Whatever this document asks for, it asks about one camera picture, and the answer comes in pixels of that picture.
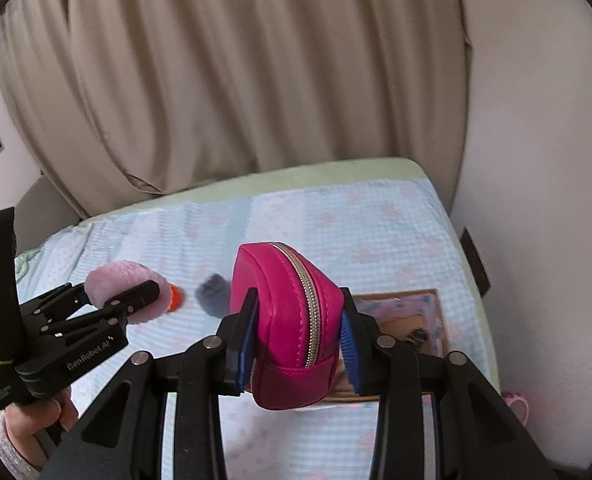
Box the beige curtain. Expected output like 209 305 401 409
0 0 476 221

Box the green floral cloth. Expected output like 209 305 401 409
15 252 39 286

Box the beige padded headboard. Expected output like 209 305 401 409
13 175 82 256

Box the grey sock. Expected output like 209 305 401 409
197 273 234 317

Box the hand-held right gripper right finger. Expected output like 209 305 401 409
338 286 559 480

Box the pink printed cardboard box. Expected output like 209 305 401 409
326 287 451 403

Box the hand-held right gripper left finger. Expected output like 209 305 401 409
41 287 259 480

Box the person's left forearm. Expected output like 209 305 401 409
0 410 42 476

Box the magenta zipper pouch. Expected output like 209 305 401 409
229 241 345 411

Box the blue pink printed blanket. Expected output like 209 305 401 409
0 177 481 480

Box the person's left hand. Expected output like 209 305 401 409
3 387 79 470

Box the pink fluffy sock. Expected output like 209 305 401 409
85 259 181 326

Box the pink plastic item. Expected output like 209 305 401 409
503 391 531 426

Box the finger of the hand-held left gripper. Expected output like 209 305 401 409
43 280 161 336
21 282 92 323

